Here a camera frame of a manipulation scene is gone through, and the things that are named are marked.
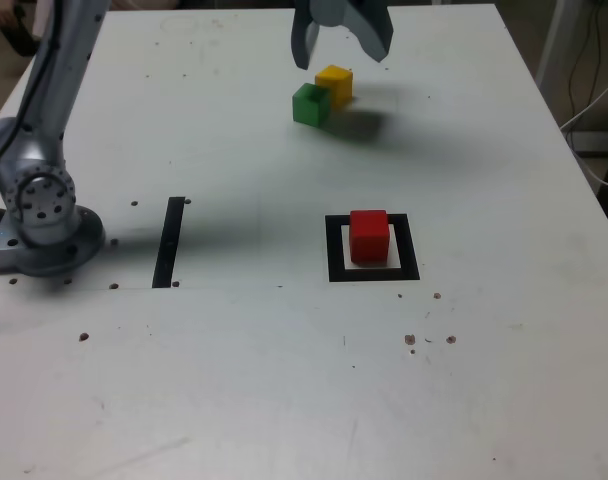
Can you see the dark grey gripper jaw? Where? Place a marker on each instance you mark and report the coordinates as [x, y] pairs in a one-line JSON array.
[[303, 45]]

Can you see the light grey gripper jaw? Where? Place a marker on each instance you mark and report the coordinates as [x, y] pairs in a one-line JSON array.
[[369, 25]]

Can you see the yellow cube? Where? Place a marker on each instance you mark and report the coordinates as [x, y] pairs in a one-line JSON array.
[[340, 82]]

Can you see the green cube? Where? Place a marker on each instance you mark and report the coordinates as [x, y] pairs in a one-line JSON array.
[[309, 112]]

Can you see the red cube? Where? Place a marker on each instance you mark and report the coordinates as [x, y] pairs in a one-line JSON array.
[[369, 240]]

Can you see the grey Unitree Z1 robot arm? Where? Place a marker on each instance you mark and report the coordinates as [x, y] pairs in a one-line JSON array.
[[54, 90]]

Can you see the black tape square outline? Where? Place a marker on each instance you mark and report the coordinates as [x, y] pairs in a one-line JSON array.
[[334, 255]]

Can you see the black tape strip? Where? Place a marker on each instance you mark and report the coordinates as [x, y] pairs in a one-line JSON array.
[[166, 250]]

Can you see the person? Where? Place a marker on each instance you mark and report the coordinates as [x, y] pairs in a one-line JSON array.
[[6, 12]]

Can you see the white metal post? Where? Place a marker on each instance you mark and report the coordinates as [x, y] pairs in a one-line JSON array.
[[554, 35]]

